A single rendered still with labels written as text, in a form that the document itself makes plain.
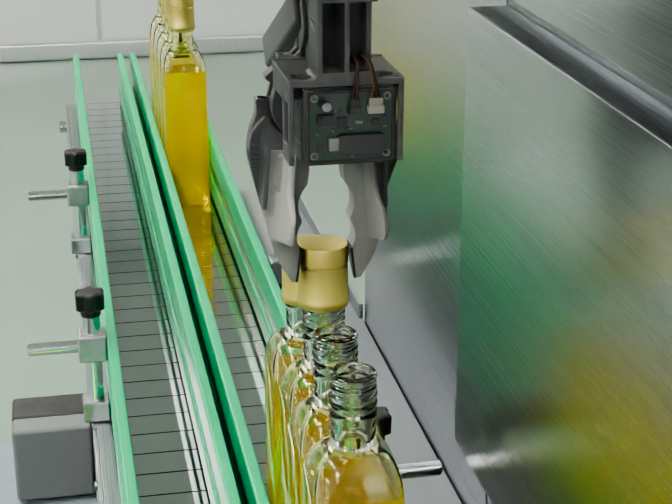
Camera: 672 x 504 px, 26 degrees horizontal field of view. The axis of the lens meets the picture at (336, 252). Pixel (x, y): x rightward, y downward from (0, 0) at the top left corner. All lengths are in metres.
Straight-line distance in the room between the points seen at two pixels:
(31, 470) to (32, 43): 5.34
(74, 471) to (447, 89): 0.58
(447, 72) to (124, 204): 0.87
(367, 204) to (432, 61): 0.33
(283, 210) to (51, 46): 5.85
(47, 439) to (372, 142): 0.72
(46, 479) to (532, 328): 0.72
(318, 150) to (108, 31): 5.92
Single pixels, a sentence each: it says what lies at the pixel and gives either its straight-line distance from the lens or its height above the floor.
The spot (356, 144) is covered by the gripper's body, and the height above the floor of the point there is 1.27.
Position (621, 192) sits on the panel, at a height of 1.28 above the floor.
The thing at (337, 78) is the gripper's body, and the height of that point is 1.31.
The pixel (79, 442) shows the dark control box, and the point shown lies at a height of 0.82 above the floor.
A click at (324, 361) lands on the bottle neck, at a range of 0.93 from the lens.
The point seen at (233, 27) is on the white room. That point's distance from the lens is 6.83.
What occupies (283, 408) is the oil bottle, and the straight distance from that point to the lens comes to 1.02.
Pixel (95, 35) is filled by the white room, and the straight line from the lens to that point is 6.78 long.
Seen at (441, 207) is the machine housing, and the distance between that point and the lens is 1.25.
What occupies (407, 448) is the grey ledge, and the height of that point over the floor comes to 0.88.
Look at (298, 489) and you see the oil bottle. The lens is 0.96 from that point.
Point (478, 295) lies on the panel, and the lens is 1.05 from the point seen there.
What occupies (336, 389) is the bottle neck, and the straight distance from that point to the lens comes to 0.88.
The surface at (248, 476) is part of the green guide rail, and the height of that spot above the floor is 0.96.
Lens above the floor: 1.52
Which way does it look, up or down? 21 degrees down
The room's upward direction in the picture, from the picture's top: straight up
